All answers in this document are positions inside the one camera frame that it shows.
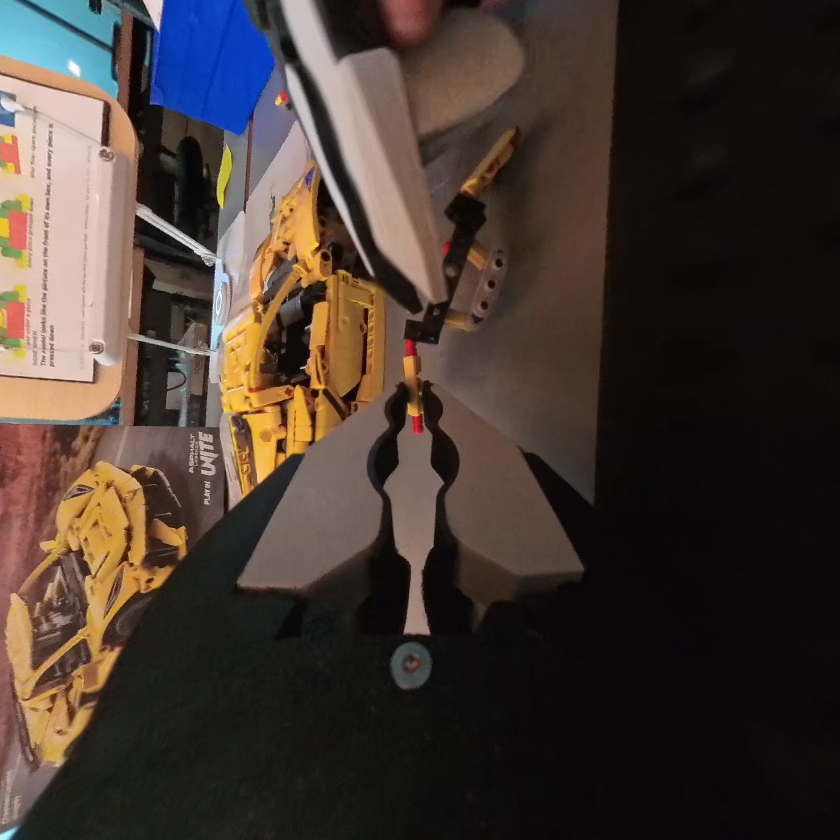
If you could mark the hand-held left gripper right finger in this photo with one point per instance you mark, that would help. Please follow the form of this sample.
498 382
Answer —
512 525

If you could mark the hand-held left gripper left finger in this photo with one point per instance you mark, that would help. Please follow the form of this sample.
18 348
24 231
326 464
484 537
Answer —
308 525

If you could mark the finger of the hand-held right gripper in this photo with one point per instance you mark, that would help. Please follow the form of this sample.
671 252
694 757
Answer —
394 164

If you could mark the black and yellow brick subassembly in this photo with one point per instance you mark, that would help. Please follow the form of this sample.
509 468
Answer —
467 210

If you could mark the small yellow connector brick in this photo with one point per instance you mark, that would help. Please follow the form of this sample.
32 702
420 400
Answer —
413 387
489 164

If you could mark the yellow toy brick car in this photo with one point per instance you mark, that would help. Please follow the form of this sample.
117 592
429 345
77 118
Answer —
341 328

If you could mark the person's right hand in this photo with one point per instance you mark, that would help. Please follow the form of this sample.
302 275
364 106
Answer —
410 19

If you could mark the open instruction booklet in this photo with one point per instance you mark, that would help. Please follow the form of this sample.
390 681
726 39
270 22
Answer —
272 164

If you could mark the yellow paper strip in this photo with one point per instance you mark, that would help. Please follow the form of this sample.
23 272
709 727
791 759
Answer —
224 177

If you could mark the blue plastic bin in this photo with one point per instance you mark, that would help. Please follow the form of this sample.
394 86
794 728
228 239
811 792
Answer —
210 65

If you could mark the instruction board on stand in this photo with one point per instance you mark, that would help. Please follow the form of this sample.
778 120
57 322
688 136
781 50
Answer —
121 394
59 229

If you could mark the toy brick set box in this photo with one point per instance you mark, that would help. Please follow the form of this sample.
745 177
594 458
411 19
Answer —
65 472

